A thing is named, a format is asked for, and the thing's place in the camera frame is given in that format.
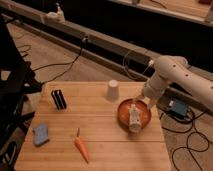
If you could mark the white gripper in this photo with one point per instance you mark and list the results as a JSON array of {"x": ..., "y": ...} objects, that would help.
[{"x": 153, "y": 89}]

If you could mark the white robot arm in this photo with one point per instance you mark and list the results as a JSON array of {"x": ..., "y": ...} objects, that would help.
[{"x": 174, "y": 69}]

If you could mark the orange round plate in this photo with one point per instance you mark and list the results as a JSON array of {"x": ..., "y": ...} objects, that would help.
[{"x": 123, "y": 112}]

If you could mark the white bottle on plate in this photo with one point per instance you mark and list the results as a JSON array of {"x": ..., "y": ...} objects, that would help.
[{"x": 134, "y": 119}]

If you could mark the blue power box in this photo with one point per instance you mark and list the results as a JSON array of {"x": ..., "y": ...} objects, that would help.
[{"x": 178, "y": 108}]

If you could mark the orange toy carrot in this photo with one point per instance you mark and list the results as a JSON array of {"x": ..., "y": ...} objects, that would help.
[{"x": 80, "y": 145}]

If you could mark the blue sponge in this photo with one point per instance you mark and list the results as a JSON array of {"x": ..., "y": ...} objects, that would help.
[{"x": 40, "y": 135}]

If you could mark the black equipment stand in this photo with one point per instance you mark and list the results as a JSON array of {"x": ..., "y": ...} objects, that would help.
[{"x": 17, "y": 79}]

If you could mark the grey metal rail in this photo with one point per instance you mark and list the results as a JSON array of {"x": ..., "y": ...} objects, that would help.
[{"x": 95, "y": 38}]

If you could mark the white object on rail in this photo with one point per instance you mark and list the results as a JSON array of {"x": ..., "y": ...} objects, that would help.
[{"x": 58, "y": 15}]

